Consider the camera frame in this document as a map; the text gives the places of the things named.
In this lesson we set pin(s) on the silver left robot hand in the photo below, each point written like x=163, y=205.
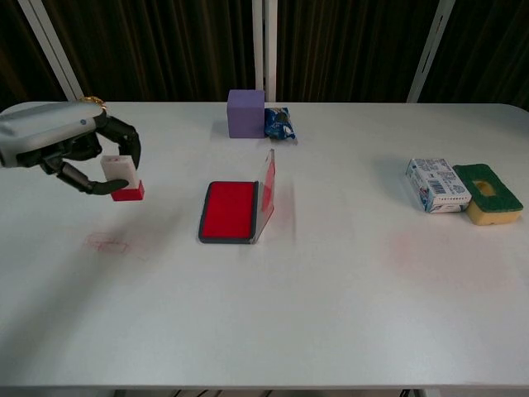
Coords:
x=45, y=128

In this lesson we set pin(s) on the small red white item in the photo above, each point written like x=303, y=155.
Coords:
x=124, y=169

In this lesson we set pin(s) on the gold foil snack package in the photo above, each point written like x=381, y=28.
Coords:
x=97, y=100

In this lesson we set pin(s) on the dark pleated curtain panel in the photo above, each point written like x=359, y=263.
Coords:
x=347, y=45
x=165, y=45

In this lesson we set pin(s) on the purple foam cube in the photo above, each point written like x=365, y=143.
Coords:
x=244, y=113

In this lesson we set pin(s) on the red ink pad clear lid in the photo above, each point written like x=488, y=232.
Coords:
x=229, y=211

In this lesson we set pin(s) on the blue cookie snack packet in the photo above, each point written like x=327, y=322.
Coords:
x=280, y=124

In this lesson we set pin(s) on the white blue printed carton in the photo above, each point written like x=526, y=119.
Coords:
x=436, y=184

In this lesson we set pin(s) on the green yellow scrubbing sponge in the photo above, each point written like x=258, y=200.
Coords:
x=489, y=194

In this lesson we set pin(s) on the white slanted frame post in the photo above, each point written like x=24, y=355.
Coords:
x=430, y=49
x=51, y=49

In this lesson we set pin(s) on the white double upright frame post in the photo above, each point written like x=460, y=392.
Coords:
x=264, y=45

